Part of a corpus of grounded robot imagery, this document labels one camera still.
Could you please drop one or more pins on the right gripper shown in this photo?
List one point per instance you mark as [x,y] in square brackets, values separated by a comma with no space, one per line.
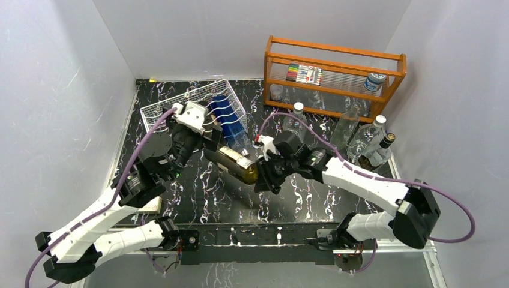
[266,181]

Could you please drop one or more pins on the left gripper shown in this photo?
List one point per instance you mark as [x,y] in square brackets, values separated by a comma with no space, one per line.
[211,143]

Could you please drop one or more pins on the dark green bottle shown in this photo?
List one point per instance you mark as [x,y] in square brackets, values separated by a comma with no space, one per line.
[234,163]

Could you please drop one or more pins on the round clear glass bottle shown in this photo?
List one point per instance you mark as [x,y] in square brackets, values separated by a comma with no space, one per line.
[296,121]

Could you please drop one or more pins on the dark bottle black foil top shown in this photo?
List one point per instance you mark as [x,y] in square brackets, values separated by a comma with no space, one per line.
[377,154]

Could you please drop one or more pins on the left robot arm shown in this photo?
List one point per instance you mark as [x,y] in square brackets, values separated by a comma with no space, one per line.
[73,252]

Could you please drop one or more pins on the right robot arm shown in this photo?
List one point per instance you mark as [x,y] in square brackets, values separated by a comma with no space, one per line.
[409,212]

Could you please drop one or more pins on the clear bottle silver cap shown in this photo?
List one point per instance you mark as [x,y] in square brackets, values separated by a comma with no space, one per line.
[366,136]

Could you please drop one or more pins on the orange wooden shelf rack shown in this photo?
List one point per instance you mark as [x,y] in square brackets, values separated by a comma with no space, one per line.
[344,71]

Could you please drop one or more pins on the small clear plastic cup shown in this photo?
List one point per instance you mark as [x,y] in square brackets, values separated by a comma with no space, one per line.
[276,92]

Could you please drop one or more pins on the beige remote control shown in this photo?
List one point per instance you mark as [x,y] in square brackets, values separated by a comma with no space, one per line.
[152,207]

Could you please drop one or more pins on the colour marker pen set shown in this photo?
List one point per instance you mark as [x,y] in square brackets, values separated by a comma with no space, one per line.
[304,74]

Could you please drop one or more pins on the blue white lidded jar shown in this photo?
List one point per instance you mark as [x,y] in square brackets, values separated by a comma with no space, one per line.
[374,82]

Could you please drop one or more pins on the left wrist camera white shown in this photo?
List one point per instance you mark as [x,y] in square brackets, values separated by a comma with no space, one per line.
[191,115]

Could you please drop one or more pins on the white wire wine rack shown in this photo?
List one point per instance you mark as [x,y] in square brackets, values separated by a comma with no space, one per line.
[203,96]

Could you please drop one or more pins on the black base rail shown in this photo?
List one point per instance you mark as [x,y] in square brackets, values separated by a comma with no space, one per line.
[263,243]

